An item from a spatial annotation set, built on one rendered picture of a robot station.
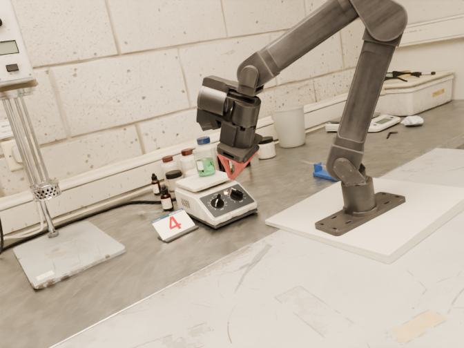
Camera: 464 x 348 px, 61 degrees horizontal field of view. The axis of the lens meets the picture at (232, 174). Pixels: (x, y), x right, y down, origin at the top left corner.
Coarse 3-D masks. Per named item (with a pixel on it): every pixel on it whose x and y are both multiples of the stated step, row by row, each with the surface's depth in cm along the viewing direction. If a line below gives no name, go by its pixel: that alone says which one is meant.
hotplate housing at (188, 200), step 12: (228, 180) 104; (180, 192) 104; (192, 192) 100; (204, 192) 98; (180, 204) 106; (192, 204) 99; (252, 204) 97; (192, 216) 102; (204, 216) 94; (228, 216) 93; (240, 216) 96; (216, 228) 92
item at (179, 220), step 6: (174, 216) 97; (180, 216) 97; (186, 216) 98; (156, 222) 94; (162, 222) 94; (168, 222) 95; (174, 222) 95; (180, 222) 96; (186, 222) 96; (162, 228) 93; (168, 228) 94; (174, 228) 94; (180, 228) 95; (162, 234) 92; (168, 234) 93
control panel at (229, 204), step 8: (216, 192) 98; (200, 200) 95; (208, 200) 96; (224, 200) 96; (232, 200) 97; (240, 200) 97; (248, 200) 97; (208, 208) 94; (224, 208) 94; (232, 208) 95; (216, 216) 92
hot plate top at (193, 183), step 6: (216, 174) 106; (222, 174) 104; (180, 180) 106; (186, 180) 105; (192, 180) 104; (198, 180) 103; (204, 180) 102; (210, 180) 101; (216, 180) 100; (222, 180) 100; (180, 186) 103; (186, 186) 100; (192, 186) 98; (198, 186) 97; (204, 186) 98; (210, 186) 99
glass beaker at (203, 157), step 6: (192, 150) 104; (198, 150) 102; (204, 150) 107; (210, 150) 103; (198, 156) 102; (204, 156) 102; (210, 156) 103; (198, 162) 103; (204, 162) 103; (210, 162) 103; (198, 168) 104; (204, 168) 103; (210, 168) 104; (198, 174) 105; (204, 174) 104; (210, 174) 104
